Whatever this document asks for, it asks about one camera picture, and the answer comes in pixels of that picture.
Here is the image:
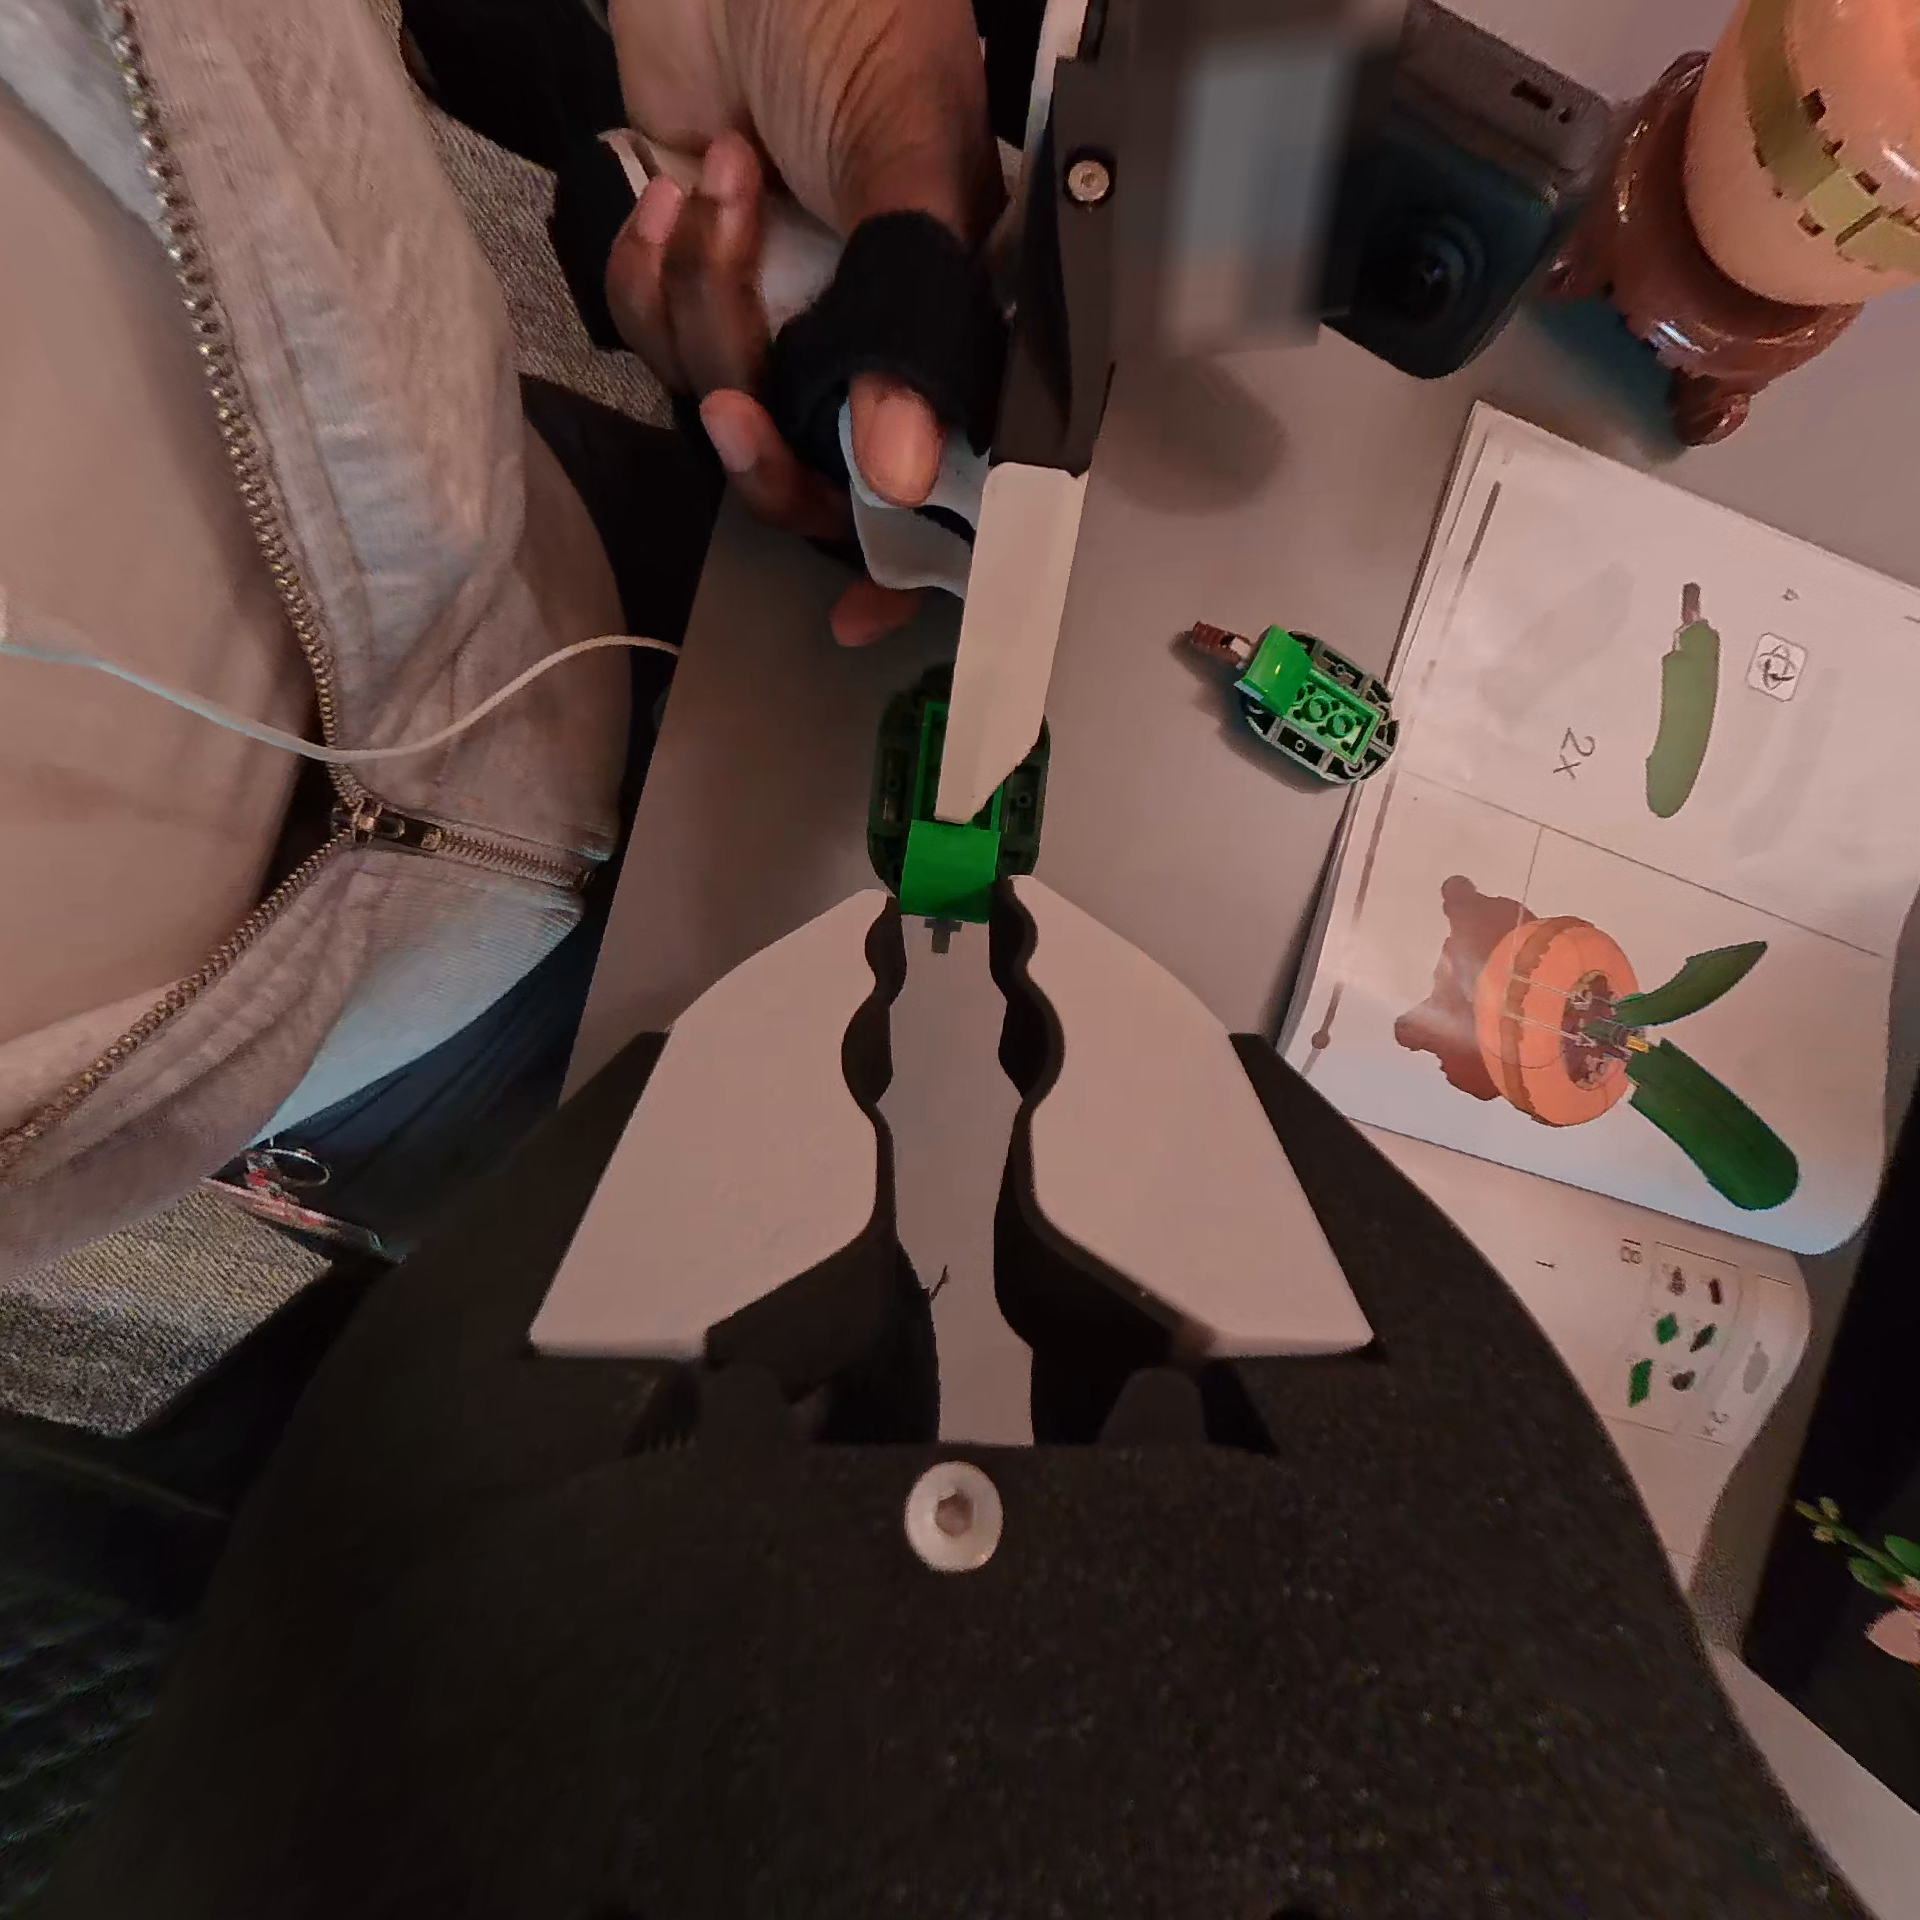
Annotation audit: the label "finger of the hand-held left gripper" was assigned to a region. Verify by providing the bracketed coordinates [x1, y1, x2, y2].
[937, 457, 1094, 828]

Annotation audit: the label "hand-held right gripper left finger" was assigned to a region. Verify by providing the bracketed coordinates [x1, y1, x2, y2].
[529, 885, 936, 1444]

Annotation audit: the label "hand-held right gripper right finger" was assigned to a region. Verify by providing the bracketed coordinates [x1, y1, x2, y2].
[990, 873, 1373, 1444]

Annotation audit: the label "green leaf brick assembly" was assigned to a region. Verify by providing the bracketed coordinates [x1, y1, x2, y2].
[1185, 616, 1401, 789]
[870, 668, 1052, 958]

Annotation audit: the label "small green slope brick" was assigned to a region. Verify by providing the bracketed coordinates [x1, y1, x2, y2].
[896, 816, 1003, 920]

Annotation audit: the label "grey desk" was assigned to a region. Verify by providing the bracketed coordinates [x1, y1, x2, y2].
[563, 0, 1920, 1920]

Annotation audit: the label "person's left hand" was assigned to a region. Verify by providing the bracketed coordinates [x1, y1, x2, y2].
[603, 0, 1008, 648]

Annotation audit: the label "blue jeans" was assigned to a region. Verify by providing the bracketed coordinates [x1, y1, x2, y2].
[256, 885, 601, 1201]

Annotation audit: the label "instruction booklet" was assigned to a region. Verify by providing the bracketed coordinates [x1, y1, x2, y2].
[1277, 401, 1920, 1448]

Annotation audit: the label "toy brick potted plant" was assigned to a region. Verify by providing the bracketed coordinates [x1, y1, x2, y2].
[1545, 0, 1920, 448]

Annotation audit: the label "grey zip hoodie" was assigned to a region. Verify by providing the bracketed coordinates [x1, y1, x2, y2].
[0, 0, 634, 1277]

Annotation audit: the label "lanyard badge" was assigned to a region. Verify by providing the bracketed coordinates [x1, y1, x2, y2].
[202, 1143, 401, 1254]

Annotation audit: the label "white cable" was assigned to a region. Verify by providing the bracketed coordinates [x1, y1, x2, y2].
[0, 630, 684, 759]

